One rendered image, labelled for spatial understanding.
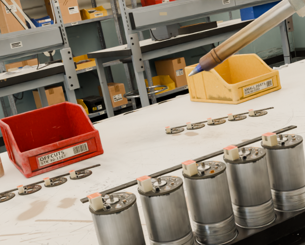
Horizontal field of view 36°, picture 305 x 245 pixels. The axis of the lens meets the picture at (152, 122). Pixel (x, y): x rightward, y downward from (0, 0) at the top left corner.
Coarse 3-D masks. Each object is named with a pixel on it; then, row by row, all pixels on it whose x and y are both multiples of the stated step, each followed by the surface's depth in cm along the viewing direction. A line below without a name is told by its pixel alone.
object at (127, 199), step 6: (120, 192) 25; (126, 192) 25; (102, 198) 24; (108, 198) 25; (120, 198) 24; (126, 198) 24; (132, 198) 24; (108, 204) 23; (114, 204) 24; (120, 204) 24; (126, 204) 23; (132, 204) 23; (90, 210) 24; (96, 210) 23; (102, 210) 23; (108, 210) 23; (114, 210) 23; (120, 210) 23
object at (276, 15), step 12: (288, 0) 21; (300, 0) 21; (276, 12) 22; (288, 12) 22; (300, 12) 21; (252, 24) 22; (264, 24) 22; (276, 24) 22; (240, 36) 22; (252, 36) 22; (216, 48) 23; (228, 48) 23; (240, 48) 23; (204, 60) 23; (216, 60) 23
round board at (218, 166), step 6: (204, 162) 27; (210, 162) 27; (216, 162) 27; (222, 162) 27; (210, 168) 26; (216, 168) 26; (222, 168) 26; (198, 174) 25; (204, 174) 25; (210, 174) 25; (216, 174) 25
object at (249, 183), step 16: (256, 160) 26; (240, 176) 26; (256, 176) 26; (240, 192) 27; (256, 192) 26; (240, 208) 27; (256, 208) 27; (272, 208) 27; (240, 224) 27; (256, 224) 27
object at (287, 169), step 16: (272, 160) 28; (288, 160) 27; (304, 160) 28; (272, 176) 28; (288, 176) 28; (304, 176) 28; (272, 192) 29; (288, 192) 28; (304, 192) 28; (288, 208) 28; (304, 208) 28
